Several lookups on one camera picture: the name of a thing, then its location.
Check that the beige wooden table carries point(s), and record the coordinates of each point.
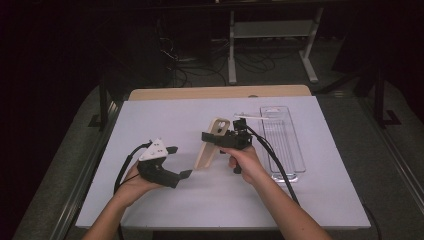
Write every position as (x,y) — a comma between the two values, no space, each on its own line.
(216,91)

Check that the grey aluminium rail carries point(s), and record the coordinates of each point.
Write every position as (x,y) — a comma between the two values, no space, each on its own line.
(71,206)
(400,166)

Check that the black metal stand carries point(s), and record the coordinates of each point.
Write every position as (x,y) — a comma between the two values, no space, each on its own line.
(379,96)
(104,103)

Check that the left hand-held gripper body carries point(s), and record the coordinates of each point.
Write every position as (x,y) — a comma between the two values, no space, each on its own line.
(151,170)

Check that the person's right hand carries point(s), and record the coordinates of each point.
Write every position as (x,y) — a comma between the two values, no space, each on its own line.
(251,163)

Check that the clear plastic packaging box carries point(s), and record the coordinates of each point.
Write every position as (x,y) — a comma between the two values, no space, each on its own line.
(287,146)

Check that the white metal shelf stand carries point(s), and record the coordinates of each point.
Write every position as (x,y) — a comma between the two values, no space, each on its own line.
(273,29)

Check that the person's left hand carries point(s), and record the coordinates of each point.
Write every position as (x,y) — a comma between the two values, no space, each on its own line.
(133,186)

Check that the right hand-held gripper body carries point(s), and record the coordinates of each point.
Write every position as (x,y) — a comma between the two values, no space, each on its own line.
(240,138)

